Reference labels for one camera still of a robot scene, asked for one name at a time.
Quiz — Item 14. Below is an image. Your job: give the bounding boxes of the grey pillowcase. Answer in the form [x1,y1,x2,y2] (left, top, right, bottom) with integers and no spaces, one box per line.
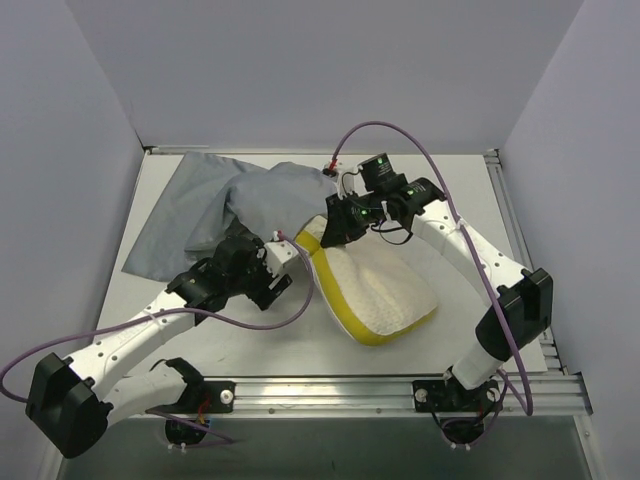
[123,152,336,283]

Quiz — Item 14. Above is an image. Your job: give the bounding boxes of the cream pillow yellow edge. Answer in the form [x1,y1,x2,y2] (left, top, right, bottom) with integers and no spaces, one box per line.
[295,216,438,346]

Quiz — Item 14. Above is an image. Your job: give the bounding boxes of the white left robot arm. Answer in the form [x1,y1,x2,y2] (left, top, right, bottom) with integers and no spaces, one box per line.
[26,236,298,459]

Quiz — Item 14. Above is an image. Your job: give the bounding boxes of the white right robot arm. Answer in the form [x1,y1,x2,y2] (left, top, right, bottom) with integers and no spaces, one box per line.
[321,154,553,409]

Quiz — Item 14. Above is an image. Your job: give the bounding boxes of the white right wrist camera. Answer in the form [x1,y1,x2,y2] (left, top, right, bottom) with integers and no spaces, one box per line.
[336,169,360,199]

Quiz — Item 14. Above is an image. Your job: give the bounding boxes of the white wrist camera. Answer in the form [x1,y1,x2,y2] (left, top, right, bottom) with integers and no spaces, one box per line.
[336,169,360,199]
[264,232,300,277]

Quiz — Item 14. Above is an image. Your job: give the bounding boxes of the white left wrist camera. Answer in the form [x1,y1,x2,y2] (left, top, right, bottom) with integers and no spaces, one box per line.
[264,232,300,277]

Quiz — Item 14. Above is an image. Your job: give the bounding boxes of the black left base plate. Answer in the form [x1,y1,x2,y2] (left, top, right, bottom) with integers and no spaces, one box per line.
[154,379,236,414]

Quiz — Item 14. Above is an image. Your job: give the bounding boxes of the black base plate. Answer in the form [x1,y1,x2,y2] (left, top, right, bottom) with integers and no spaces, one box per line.
[154,379,236,414]
[412,377,500,413]

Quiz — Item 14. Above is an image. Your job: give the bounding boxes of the aluminium right side rail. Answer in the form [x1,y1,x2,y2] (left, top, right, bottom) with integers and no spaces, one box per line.
[483,147,569,374]

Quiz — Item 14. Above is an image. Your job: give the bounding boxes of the aluminium rail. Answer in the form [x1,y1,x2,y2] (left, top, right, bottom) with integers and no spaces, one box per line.
[483,147,569,374]
[104,367,592,418]

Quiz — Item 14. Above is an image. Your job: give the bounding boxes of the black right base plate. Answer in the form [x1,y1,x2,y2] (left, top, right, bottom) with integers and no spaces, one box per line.
[412,377,500,413]

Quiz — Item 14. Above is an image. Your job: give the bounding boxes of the aluminium front rail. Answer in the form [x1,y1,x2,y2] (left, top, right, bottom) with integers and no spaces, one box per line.
[104,367,592,418]

